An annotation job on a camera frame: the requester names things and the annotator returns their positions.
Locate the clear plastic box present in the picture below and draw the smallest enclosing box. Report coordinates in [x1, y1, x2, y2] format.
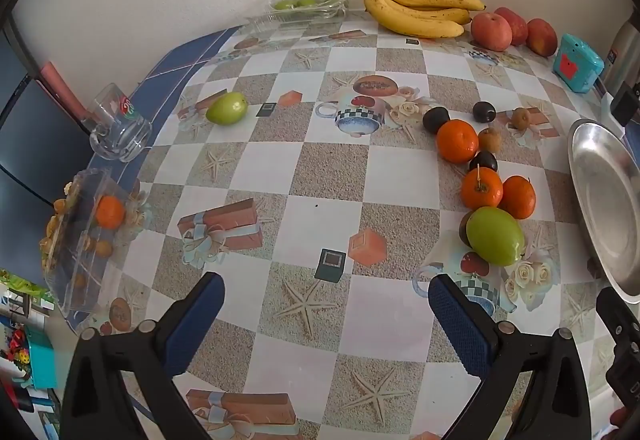
[39, 169, 146, 321]

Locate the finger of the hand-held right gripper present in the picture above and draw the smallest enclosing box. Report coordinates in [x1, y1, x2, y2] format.
[596, 287, 640, 361]

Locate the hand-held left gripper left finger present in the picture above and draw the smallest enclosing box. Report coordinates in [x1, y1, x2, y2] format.
[59, 271, 226, 440]

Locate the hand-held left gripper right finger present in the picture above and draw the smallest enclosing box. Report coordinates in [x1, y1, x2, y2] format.
[429, 273, 601, 440]

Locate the pink roll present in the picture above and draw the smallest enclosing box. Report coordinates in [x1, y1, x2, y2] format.
[40, 62, 88, 121]

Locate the round metal plate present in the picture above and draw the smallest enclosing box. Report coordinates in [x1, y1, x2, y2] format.
[567, 118, 640, 305]

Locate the red apple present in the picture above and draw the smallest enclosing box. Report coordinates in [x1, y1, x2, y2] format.
[494, 7, 529, 46]
[526, 18, 558, 58]
[470, 12, 513, 52]

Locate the colourful toy clutter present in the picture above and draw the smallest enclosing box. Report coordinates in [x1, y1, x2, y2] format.
[0, 270, 66, 440]

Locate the blue striped tablecloth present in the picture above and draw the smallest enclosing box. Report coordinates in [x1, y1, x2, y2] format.
[65, 26, 242, 336]

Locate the clear plastic clamshell container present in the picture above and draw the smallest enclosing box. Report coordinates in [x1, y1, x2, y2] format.
[247, 0, 352, 28]

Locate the printed checkered tablecloth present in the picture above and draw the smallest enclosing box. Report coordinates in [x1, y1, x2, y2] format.
[65, 8, 640, 440]

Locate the dark brown round fruit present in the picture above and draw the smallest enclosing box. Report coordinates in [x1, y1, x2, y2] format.
[458, 210, 476, 246]

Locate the teal box with red patch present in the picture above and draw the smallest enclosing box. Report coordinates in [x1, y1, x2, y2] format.
[552, 33, 605, 94]

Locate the dark panel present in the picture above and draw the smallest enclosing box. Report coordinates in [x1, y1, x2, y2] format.
[0, 20, 91, 271]

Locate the glass mug with round logo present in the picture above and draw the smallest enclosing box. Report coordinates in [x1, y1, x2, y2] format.
[80, 83, 153, 163]

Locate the orange mandarin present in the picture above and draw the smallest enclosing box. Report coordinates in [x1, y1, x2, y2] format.
[95, 196, 126, 229]
[436, 119, 480, 165]
[500, 175, 537, 220]
[460, 166, 504, 211]

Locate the steel thermos flask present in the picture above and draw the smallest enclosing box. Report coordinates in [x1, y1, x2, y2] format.
[602, 15, 640, 94]

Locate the heap of small yellow fruits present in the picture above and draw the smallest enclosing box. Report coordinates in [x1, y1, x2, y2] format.
[40, 180, 83, 271]

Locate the black power adapter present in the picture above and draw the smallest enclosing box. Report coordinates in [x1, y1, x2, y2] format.
[611, 83, 640, 126]

